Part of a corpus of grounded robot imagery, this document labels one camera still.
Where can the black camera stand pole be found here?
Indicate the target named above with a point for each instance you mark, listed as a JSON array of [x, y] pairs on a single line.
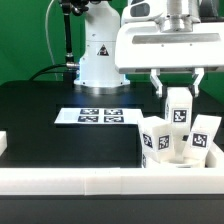
[[77, 7]]

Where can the white sheet with markers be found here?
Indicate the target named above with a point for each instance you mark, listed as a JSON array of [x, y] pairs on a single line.
[[101, 116]]

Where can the white round stool seat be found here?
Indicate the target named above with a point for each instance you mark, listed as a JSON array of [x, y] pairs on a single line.
[[169, 159]]

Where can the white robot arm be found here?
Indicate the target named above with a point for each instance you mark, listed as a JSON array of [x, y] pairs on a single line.
[[169, 15]]

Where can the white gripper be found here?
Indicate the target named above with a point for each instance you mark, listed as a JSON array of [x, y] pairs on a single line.
[[142, 47]]

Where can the white U-shaped fence wall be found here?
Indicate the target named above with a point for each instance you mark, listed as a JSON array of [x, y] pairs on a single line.
[[118, 181]]

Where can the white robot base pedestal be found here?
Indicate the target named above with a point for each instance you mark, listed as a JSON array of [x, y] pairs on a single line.
[[97, 65]]

